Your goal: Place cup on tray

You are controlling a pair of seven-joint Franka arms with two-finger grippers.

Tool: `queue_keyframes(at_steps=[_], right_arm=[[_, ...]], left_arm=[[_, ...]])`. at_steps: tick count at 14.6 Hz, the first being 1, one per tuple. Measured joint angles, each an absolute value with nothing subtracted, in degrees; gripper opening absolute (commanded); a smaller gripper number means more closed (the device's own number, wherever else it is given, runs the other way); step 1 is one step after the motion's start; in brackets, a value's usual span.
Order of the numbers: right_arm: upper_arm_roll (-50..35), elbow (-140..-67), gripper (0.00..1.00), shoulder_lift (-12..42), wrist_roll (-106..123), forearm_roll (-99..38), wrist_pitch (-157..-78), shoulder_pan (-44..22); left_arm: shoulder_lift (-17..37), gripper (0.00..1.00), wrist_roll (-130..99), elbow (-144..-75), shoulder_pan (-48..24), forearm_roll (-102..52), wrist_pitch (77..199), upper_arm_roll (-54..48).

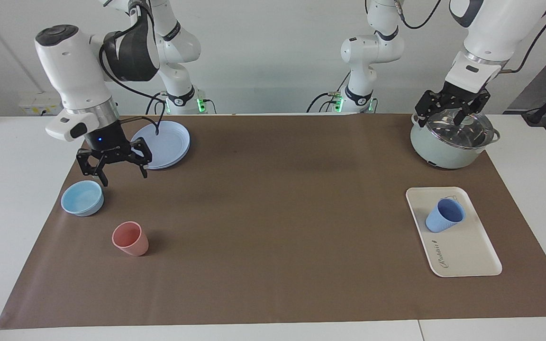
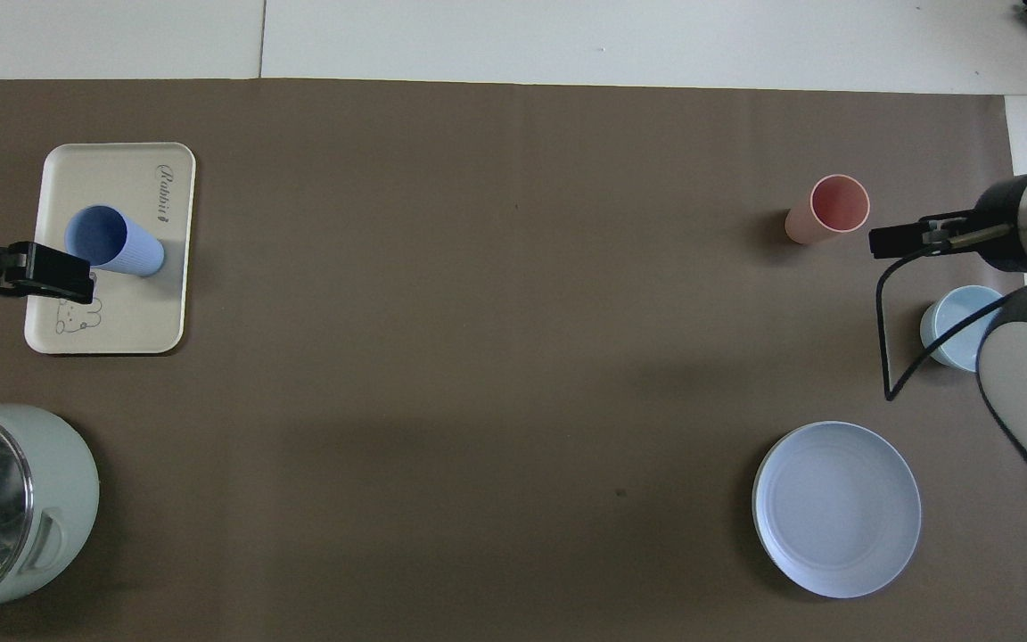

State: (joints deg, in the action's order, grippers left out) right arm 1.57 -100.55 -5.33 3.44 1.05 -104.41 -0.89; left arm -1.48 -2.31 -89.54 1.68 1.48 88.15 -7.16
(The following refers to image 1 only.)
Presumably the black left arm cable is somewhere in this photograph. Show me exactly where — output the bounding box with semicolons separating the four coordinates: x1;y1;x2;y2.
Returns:
500;0;546;75

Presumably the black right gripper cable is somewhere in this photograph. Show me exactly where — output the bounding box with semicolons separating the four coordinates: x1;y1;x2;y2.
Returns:
100;28;167;138

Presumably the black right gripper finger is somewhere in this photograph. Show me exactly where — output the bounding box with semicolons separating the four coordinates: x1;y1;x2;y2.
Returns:
126;137;153;179
77;150;110;187

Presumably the white wall power strip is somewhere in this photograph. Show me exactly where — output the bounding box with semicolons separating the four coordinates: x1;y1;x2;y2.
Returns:
18;91;65;116

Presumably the blue plastic cup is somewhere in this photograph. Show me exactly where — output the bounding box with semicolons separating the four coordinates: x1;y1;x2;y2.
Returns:
425;198;466;233

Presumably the pale blue plate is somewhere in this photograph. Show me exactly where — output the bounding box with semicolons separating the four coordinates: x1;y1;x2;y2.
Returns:
131;121;191;170

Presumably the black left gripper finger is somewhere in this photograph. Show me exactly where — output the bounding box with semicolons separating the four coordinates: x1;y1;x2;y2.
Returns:
414;90;440;127
454;91;490;126

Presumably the brown paper table mat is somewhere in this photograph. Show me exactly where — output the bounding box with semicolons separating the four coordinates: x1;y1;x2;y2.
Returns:
0;114;546;330

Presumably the cream tray with rabbit print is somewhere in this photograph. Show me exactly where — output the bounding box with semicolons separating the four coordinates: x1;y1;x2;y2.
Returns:
406;187;502;278

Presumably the black base cable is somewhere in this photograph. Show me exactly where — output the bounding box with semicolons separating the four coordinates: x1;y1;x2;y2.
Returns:
146;92;167;115
307;73;349;113

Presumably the glass pot lid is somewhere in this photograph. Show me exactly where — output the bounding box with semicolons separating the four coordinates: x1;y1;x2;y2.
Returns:
415;110;495;150

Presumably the pale green electric pot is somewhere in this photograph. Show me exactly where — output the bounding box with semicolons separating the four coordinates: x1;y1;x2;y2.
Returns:
410;110;501;170

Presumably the pink plastic cup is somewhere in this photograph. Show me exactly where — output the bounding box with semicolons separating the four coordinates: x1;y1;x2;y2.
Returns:
112;221;149;257

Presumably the light blue bowl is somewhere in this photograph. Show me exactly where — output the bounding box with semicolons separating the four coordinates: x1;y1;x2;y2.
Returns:
61;180;104;217

